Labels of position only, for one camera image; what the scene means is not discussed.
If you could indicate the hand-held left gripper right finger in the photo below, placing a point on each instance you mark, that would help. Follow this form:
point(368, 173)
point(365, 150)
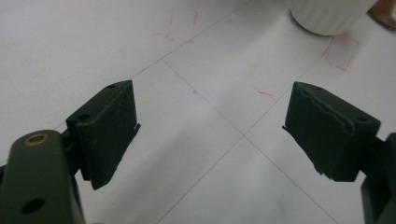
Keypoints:
point(330, 130)

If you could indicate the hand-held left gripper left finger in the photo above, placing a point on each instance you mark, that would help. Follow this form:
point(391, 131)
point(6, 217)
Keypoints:
point(104, 137)

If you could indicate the white ribbed cup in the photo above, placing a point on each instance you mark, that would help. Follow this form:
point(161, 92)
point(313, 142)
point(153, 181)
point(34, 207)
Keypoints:
point(327, 15)

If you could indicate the brown object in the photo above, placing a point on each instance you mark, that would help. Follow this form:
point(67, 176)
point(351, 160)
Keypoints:
point(386, 12)

